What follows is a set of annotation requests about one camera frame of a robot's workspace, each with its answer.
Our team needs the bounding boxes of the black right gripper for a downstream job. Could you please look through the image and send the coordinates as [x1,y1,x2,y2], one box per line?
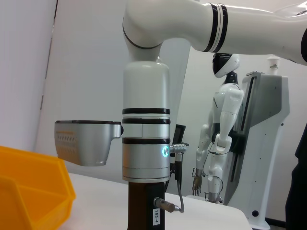
[128,181,166,230]

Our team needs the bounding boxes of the small black monitor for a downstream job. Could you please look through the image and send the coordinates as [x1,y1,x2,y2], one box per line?
[173,124,187,145]

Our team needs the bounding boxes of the yellow plastic bin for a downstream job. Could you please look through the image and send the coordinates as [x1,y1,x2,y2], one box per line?
[0,145,77,230]

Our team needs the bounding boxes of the white humanoid robot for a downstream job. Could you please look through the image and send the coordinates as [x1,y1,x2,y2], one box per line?
[191,52,246,205]

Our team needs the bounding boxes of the grey white robot stand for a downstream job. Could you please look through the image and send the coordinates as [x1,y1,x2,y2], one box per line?
[222,56,290,230]

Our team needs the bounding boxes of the person in dark clothes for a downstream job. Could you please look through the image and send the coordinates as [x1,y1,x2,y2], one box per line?
[284,130,307,230]

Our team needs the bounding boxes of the grey right arm cable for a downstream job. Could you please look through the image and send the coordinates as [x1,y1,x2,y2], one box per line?
[153,142,189,214]

